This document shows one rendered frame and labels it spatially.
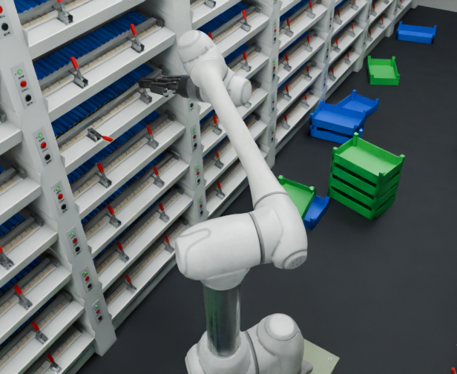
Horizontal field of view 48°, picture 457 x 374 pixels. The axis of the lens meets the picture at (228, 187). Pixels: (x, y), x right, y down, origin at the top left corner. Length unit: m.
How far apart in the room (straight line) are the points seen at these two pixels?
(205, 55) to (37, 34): 0.45
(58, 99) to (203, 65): 0.44
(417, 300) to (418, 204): 0.65
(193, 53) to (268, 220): 0.53
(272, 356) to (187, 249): 0.64
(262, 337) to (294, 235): 0.56
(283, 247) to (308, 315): 1.15
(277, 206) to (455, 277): 1.50
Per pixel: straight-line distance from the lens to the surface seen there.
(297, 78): 3.22
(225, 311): 1.42
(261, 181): 1.35
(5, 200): 1.60
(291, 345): 1.73
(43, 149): 1.59
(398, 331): 2.38
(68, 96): 1.62
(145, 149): 2.00
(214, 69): 1.48
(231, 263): 1.22
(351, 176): 2.73
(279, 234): 1.23
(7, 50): 1.44
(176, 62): 1.99
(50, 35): 1.52
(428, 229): 2.83
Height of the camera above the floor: 1.91
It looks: 41 degrees down
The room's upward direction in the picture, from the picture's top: 2 degrees counter-clockwise
